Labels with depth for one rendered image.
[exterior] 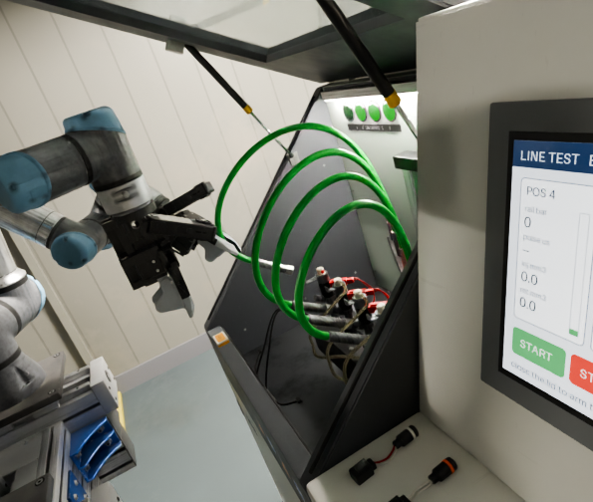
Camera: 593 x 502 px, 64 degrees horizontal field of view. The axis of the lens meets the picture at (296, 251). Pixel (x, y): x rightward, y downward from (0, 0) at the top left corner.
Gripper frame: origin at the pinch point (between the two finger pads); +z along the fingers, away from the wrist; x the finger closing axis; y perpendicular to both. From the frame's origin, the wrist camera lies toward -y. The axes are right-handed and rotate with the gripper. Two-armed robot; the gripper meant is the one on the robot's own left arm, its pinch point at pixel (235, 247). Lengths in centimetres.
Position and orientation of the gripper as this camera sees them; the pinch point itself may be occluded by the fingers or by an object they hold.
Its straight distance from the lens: 107.7
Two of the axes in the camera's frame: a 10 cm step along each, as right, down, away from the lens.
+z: 8.6, 5.2, -0.2
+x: -1.4, 2.1, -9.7
